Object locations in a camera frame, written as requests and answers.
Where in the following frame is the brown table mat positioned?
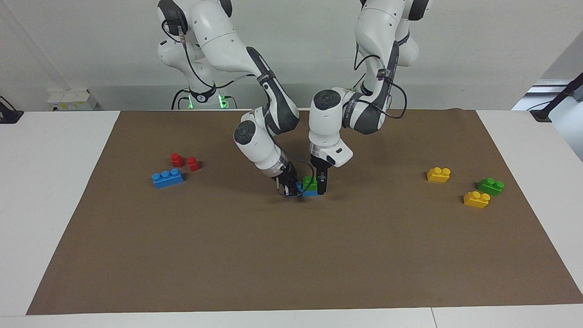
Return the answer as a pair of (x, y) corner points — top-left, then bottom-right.
(26, 108), (583, 316)

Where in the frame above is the yellow two-stud toy brick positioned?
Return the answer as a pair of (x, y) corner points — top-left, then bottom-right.
(463, 190), (491, 209)
(426, 167), (452, 184)

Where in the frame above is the white box with yellow label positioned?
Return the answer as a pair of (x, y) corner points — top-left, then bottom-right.
(46, 87), (99, 112)

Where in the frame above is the black clamp base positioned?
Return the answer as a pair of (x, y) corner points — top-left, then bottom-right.
(0, 95), (25, 125)

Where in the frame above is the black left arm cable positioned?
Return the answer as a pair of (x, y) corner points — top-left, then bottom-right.
(354, 27), (408, 120)

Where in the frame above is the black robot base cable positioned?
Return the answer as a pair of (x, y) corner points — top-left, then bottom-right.
(171, 88), (191, 110)

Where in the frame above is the black camera stand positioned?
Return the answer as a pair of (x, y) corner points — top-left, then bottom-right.
(530, 72), (583, 123)

